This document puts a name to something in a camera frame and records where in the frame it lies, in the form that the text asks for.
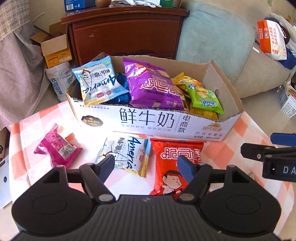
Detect open cardboard box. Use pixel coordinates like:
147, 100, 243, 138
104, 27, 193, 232
30, 22, 72, 68

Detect cream croissant bag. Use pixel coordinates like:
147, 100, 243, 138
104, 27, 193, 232
176, 87, 191, 113

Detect orange white paper bag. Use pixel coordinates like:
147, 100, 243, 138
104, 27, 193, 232
257, 20, 287, 61

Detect dark wooden cabinet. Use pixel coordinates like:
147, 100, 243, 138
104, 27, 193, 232
61, 5, 189, 66

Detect light blue sofa cushion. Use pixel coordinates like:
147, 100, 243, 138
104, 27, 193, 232
176, 1, 254, 83

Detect yellow waffle packet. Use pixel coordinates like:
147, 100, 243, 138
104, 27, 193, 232
190, 106, 219, 121
172, 72, 203, 92

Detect blue gift box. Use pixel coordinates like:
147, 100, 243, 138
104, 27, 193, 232
64, 0, 95, 12

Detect white plastic sack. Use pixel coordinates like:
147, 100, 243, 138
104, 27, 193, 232
46, 62, 75, 102

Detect white green milk box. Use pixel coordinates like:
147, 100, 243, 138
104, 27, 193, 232
160, 0, 174, 8

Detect white mesh basket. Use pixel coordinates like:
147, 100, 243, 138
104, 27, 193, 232
278, 86, 296, 118

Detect blue foil snack bag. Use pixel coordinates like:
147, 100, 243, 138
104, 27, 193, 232
107, 73, 132, 105

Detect purple noodle snack bag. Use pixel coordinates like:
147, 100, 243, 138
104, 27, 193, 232
123, 58, 185, 110

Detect green Ameria packet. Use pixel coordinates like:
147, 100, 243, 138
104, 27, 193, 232
185, 83, 224, 115

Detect wooden gourd ornament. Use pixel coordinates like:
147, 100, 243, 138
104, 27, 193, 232
95, 0, 111, 9

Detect white milk carton tray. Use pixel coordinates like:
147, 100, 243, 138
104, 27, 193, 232
66, 55, 244, 141

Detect pink checkered tablecloth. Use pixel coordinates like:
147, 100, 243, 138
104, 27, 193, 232
9, 102, 295, 233

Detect white cloth gloves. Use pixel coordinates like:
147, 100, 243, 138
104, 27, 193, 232
111, 0, 162, 8

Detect magenta snack packet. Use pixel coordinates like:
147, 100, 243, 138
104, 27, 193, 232
34, 123, 82, 168

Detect red noodle snack bag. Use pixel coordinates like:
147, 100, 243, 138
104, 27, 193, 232
150, 138, 205, 199

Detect beige sofa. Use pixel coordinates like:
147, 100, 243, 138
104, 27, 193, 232
233, 41, 292, 99

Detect light blue Ameria packet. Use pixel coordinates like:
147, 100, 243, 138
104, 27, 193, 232
72, 56, 125, 106
95, 136, 151, 178

